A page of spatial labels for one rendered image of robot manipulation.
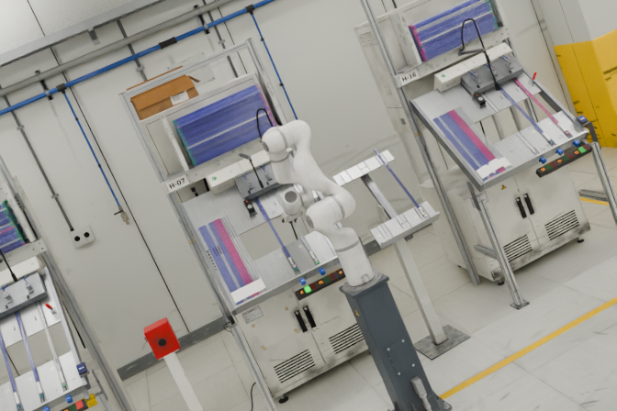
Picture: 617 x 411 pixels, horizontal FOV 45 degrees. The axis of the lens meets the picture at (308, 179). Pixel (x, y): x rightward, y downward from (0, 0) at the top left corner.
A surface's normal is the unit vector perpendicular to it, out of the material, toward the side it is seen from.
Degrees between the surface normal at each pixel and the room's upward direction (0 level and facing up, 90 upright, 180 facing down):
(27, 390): 47
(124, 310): 90
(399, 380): 90
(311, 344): 90
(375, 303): 90
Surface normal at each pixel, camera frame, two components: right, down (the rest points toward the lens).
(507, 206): 0.25, 0.09
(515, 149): -0.11, -0.58
